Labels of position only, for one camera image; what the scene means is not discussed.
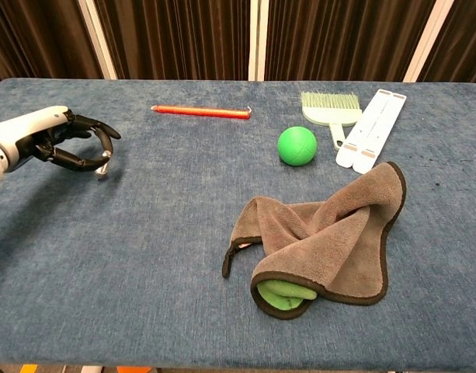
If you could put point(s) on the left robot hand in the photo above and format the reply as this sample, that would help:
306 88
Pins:
32 132

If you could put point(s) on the silver metal bolt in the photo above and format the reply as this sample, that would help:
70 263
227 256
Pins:
103 168

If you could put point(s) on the light green hand brush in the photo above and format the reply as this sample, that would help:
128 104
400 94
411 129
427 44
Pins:
331 114

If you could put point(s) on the orange red pencil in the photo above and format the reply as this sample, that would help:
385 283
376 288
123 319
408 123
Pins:
200 112

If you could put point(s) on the dark brown curtain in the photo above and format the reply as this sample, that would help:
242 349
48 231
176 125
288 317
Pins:
175 39

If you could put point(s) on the orange object under table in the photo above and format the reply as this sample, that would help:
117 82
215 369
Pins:
28 368
133 369

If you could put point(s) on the green ball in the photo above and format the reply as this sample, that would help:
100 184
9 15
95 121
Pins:
297 146

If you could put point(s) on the brown and green microfiber cloth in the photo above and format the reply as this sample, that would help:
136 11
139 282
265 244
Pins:
323 241

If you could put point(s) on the white frame post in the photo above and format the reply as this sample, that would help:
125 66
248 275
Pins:
428 40
98 39
258 39

